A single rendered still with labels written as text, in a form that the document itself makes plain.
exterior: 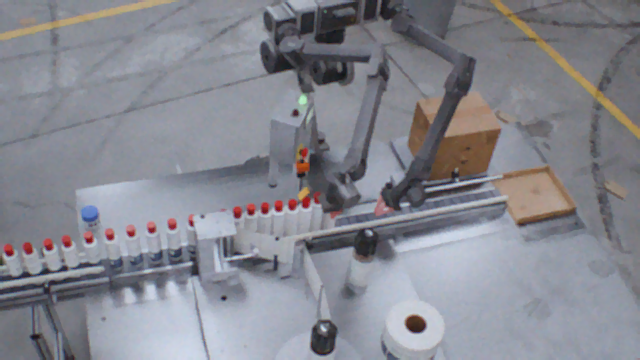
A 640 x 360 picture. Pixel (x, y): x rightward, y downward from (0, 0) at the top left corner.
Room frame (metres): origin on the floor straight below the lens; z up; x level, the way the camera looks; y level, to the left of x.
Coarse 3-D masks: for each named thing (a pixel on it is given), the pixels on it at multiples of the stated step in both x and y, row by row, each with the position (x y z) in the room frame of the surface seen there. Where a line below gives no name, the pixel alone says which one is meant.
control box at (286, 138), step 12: (288, 96) 1.90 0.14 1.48; (300, 96) 1.91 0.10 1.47; (288, 108) 1.84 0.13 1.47; (300, 108) 1.84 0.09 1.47; (276, 120) 1.77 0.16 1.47; (288, 120) 1.78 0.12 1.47; (300, 120) 1.79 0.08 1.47; (276, 132) 1.77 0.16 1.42; (288, 132) 1.76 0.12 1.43; (300, 132) 1.78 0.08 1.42; (276, 144) 1.77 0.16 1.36; (288, 144) 1.76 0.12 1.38; (300, 144) 1.79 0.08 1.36; (276, 156) 1.77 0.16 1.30; (288, 156) 1.76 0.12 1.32
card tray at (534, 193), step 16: (512, 176) 2.27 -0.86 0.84; (528, 176) 2.28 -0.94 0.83; (544, 176) 2.29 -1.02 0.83; (512, 192) 2.17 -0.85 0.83; (528, 192) 2.18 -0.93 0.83; (544, 192) 2.19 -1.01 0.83; (560, 192) 2.20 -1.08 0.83; (512, 208) 2.07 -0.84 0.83; (528, 208) 2.08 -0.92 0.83; (544, 208) 2.09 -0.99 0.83; (560, 208) 2.10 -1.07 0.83
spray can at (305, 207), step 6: (306, 198) 1.79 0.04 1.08; (300, 204) 1.79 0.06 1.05; (306, 204) 1.76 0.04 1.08; (300, 210) 1.76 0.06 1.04; (306, 210) 1.76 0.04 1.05; (300, 216) 1.76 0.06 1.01; (306, 216) 1.76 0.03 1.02; (300, 222) 1.76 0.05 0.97; (306, 222) 1.76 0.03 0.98; (300, 228) 1.76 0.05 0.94; (306, 228) 1.76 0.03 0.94; (300, 234) 1.75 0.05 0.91
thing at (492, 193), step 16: (480, 192) 2.11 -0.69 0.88; (496, 192) 2.12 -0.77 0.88; (416, 208) 1.98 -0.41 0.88; (432, 208) 1.99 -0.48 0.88; (464, 208) 2.00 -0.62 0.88; (336, 224) 1.85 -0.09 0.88; (352, 224) 1.85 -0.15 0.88; (384, 224) 1.87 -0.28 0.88; (304, 240) 1.75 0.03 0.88; (128, 256) 1.57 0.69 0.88; (144, 256) 1.58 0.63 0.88; (112, 272) 1.49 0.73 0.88; (128, 272) 1.50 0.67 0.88
